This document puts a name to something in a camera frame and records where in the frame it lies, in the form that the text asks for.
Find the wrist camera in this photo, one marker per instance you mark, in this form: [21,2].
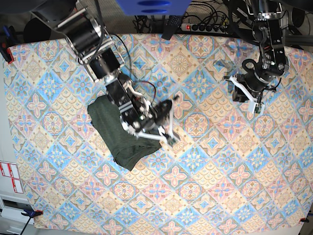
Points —
[258,108]
[171,141]

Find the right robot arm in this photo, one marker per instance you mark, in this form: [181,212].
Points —
[96,51]

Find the orange clamp lower right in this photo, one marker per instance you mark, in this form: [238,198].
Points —
[304,220]

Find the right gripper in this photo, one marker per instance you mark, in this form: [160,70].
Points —
[137,114]

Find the blue orange clamp lower left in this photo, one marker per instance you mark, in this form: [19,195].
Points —
[31,213]

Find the black round stool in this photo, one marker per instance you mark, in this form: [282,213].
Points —
[37,31]

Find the blue box overhead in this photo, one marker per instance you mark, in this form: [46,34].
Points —
[154,7]

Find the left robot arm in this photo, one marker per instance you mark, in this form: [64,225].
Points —
[261,10]

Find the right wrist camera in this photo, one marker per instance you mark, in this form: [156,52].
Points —
[171,141]

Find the colourful patterned tablecloth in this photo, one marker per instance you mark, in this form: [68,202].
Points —
[232,171]

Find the dark green long-sleeve shirt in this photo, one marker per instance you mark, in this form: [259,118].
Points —
[126,149]

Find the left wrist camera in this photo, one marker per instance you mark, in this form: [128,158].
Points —
[258,108]

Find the white power strip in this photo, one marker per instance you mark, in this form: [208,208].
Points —
[203,28]

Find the red white labels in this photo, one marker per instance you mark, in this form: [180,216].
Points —
[10,171]

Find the black remote control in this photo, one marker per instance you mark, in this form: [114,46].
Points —
[174,22]

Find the blue orange clamp upper left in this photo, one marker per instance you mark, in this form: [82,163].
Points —
[5,45]

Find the blue orange clamp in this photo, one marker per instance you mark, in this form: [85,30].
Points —
[5,45]
[31,213]

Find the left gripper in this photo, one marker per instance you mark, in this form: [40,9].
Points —
[272,63]

